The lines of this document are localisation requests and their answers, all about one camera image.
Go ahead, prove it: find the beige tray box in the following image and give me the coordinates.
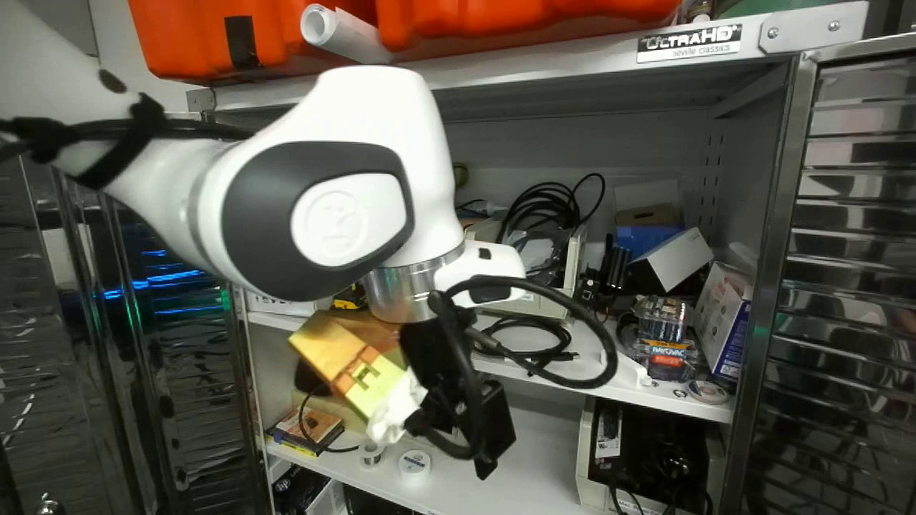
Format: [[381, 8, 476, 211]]
[[464, 220, 589, 320]]

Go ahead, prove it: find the white labelled box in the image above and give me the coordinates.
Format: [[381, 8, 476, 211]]
[[243, 288, 317, 318]]

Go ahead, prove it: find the black and white box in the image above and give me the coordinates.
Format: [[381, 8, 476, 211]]
[[272, 463, 346, 515]]

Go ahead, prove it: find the white box of black gear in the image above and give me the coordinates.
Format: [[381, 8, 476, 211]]
[[575, 396, 725, 515]]

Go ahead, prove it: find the brown cardboard box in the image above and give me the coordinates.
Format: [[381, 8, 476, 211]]
[[615, 203, 682, 230]]

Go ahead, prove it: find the white cardboard box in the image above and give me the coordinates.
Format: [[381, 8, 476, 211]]
[[625, 227, 715, 294]]

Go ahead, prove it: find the white and blue box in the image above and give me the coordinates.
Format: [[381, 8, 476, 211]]
[[693, 260, 754, 385]]

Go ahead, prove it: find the metal tool cabinet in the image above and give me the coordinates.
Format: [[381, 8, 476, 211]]
[[0, 0, 916, 515]]

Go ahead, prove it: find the yellow tape measure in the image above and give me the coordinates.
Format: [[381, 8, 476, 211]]
[[332, 284, 370, 311]]

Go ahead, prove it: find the white tape roll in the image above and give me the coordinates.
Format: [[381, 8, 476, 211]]
[[397, 448, 433, 481]]

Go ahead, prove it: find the small book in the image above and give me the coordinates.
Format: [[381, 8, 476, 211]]
[[265, 405, 346, 458]]

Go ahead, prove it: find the black electronic device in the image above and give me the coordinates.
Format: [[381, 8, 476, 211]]
[[578, 233, 633, 310]]

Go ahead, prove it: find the pack of batteries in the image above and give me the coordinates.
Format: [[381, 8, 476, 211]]
[[633, 295, 700, 382]]

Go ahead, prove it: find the metal cabinet door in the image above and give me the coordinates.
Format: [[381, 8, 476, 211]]
[[719, 32, 916, 515], [0, 154, 271, 515]]

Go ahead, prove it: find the roll of tape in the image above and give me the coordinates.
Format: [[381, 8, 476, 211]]
[[686, 379, 731, 406]]

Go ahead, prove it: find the roll of white paper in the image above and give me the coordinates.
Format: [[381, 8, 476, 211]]
[[300, 3, 393, 67]]

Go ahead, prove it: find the orange plastic case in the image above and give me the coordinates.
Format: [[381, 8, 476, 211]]
[[127, 0, 380, 84], [376, 0, 682, 57]]

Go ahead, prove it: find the thin black cable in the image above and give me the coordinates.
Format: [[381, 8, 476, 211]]
[[296, 385, 360, 456]]

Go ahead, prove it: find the coil of black cable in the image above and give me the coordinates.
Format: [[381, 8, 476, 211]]
[[497, 173, 607, 245]]

